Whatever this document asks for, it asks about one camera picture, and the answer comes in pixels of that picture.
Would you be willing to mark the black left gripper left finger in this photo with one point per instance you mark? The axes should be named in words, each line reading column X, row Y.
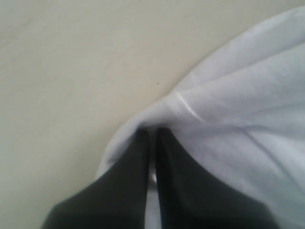
column 117, row 200

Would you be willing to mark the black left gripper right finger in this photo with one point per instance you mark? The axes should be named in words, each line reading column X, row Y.
column 192, row 198

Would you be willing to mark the white t-shirt red logo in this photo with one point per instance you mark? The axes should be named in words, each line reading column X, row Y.
column 241, row 114

